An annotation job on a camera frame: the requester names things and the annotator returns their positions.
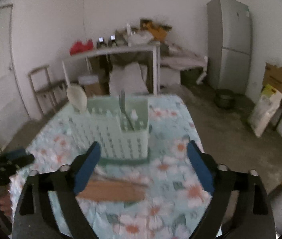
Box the black device right on table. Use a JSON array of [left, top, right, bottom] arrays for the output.
[[108, 35, 117, 47]]

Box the red plastic bag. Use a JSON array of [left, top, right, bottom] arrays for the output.
[[69, 39, 94, 56]]

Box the white metal table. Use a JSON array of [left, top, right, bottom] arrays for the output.
[[61, 41, 160, 96]]

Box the wooden chair dark seat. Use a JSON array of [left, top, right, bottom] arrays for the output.
[[28, 65, 66, 116]]

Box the white door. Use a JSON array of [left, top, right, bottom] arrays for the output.
[[0, 5, 29, 151]]

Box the white plastic bag on table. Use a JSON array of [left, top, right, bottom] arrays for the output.
[[128, 31, 153, 46]]

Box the silver refrigerator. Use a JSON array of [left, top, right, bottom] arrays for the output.
[[207, 0, 252, 94]]

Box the black device left on table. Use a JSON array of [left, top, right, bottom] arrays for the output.
[[97, 37, 107, 49]]

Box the black device on table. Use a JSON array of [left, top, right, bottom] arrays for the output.
[[97, 37, 107, 49], [108, 35, 117, 47]]

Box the metal spoon in holder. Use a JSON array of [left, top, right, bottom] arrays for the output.
[[119, 89, 134, 131]]

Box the floral tablecloth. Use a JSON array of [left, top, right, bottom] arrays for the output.
[[9, 96, 211, 238]]

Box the wooden chopsticks bundle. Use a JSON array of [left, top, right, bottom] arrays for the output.
[[77, 174, 148, 202]]

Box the dark round pot on floor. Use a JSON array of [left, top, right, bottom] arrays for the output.
[[213, 89, 236, 110]]

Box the person hand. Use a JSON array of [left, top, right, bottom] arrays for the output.
[[0, 194, 12, 217]]

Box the cardboard box under table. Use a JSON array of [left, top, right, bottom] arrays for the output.
[[78, 74, 107, 97]]

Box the orange bag on table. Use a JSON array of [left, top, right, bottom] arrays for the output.
[[140, 18, 172, 42]]

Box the white yellow sack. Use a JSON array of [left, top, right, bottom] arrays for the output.
[[247, 84, 282, 137]]

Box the green plastic utensil holder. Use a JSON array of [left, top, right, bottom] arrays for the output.
[[68, 96, 149, 165]]

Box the pink covered low bench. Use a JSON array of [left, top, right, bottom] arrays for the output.
[[160, 40, 209, 85]]

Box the white sack under table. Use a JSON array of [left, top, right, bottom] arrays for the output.
[[109, 62, 148, 96]]

